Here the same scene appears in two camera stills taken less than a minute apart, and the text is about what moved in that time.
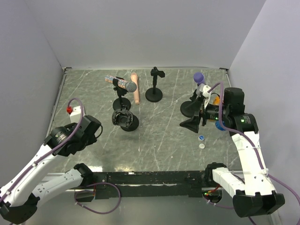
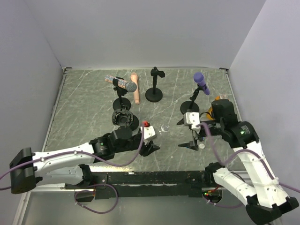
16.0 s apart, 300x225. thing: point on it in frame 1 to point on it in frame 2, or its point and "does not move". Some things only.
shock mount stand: x=125 y=119 does not move
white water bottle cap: x=201 y=146 does not move
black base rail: x=149 y=184 does not move
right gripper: x=192 y=123 to x=191 y=144
